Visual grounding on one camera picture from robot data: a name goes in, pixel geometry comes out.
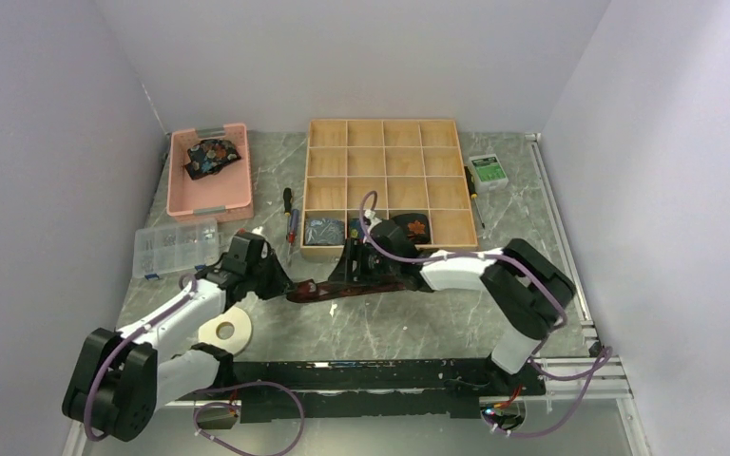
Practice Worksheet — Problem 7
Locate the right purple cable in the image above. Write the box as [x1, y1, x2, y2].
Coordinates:
[358, 190, 613, 440]

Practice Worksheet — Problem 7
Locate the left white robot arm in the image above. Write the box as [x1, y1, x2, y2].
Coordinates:
[62, 232, 295, 442]

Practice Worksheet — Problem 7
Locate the purple cable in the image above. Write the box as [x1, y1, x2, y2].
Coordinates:
[358, 190, 613, 440]
[192, 380, 306, 456]

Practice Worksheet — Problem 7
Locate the dark red floral tie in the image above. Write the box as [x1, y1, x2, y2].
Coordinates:
[285, 280, 405, 304]

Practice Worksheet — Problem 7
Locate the pink plastic basket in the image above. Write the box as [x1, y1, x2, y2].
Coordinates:
[166, 123, 254, 222]

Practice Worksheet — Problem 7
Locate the blue grey rolled tie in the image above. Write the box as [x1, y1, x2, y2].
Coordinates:
[304, 217, 346, 246]

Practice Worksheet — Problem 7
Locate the thin black yellow screwdriver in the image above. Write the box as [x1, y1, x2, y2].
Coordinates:
[464, 166, 486, 229]

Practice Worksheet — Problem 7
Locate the wooden compartment tray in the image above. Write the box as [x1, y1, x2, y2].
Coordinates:
[298, 119, 478, 260]

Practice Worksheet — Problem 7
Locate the black orange rolled tie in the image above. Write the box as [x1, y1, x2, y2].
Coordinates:
[391, 212, 432, 245]

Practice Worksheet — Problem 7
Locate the black floral tie in basket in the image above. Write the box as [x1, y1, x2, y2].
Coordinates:
[183, 139, 241, 181]

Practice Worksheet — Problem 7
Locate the white tape roll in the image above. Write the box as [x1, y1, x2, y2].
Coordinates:
[198, 307, 253, 355]

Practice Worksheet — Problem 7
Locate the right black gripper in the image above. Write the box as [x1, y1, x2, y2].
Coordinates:
[328, 237, 399, 286]

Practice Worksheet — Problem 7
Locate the green white small box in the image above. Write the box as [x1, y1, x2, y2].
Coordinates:
[467, 153, 509, 194]

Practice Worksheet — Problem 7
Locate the clear plastic screw box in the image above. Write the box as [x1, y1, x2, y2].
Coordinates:
[132, 219, 220, 280]

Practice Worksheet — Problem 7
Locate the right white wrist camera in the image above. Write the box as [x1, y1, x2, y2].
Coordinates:
[361, 209, 382, 227]

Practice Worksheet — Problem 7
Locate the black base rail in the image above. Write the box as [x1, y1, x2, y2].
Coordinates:
[172, 358, 546, 424]

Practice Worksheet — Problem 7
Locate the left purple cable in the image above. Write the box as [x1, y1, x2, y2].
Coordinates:
[192, 380, 306, 456]

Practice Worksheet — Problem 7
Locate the navy yellow rolled tie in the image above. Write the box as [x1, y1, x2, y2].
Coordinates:
[347, 218, 367, 241]

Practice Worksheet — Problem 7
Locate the aluminium rail at right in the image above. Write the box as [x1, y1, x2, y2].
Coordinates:
[525, 133, 599, 349]

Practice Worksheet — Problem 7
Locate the blue red screwdriver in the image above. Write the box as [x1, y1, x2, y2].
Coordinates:
[285, 208, 300, 260]

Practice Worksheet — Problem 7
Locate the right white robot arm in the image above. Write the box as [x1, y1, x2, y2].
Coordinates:
[328, 220, 576, 394]

